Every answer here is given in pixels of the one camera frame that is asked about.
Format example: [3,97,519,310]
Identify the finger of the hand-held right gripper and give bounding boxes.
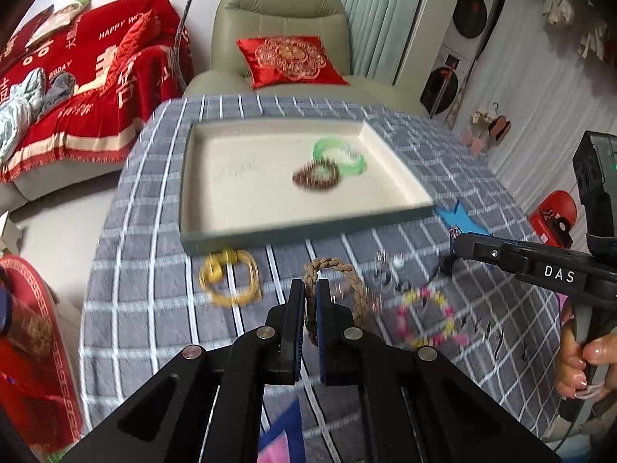
[453,233,524,275]

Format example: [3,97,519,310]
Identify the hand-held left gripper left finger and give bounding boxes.
[62,280,307,463]

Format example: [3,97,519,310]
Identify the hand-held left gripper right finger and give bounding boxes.
[315,279,562,463]

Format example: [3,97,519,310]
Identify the tan braided hair tie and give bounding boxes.
[303,258,369,345]

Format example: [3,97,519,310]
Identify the pink yellow bead bracelet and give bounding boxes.
[394,287,456,348]

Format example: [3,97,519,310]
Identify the silver hair clip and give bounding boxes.
[375,250,406,273]

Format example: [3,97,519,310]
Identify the yellow hair tie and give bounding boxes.
[199,249,263,307]

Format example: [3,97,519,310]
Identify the cream jewelry tray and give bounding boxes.
[179,120,435,255]

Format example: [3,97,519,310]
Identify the person's right hand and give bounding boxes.
[554,329,617,401]

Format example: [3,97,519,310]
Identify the blue star patch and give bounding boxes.
[434,200,492,239]

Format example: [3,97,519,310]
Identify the red round box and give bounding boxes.
[528,190,578,250]

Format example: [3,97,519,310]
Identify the pink and blue patch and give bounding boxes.
[258,395,309,463]

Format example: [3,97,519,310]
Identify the grey checkered tablecloth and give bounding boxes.
[79,94,579,463]

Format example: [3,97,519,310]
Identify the white standing air conditioner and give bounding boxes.
[395,0,508,121]

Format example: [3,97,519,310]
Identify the pale green curtain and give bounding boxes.
[335,0,432,83]

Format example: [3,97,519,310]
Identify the red patterned round stool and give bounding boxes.
[0,255,86,450]

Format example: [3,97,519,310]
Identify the red embroidered cushion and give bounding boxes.
[236,35,350,90]

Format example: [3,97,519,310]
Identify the grey sofa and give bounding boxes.
[0,161,127,214]

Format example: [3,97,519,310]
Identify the blue disc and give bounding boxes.
[0,275,15,335]

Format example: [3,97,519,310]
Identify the small white box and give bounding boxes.
[0,211,23,252]

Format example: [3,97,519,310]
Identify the red blanket sofa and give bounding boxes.
[0,0,194,184]

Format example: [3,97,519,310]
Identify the pale green armchair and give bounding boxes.
[183,0,430,119]

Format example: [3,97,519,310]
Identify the red satin pillow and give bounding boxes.
[103,10,156,102]

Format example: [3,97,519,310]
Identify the grey garment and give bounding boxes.
[41,73,79,113]

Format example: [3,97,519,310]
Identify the light blue garment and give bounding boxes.
[0,68,49,161]

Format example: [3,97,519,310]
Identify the printed picture pillow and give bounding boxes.
[24,0,92,49]

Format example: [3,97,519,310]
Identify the dark red pillow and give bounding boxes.
[0,5,55,72]

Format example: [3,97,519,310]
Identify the hanging wall ornaments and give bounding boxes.
[462,103,512,156]

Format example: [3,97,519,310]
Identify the brown coil hair tie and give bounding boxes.
[292,161,344,194]

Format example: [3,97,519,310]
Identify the green translucent bracelet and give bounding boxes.
[312,136,368,178]

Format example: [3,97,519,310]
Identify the white flower wall decoration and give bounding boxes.
[541,0,609,63]

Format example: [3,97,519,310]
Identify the grey braided cable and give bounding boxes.
[172,0,207,100]

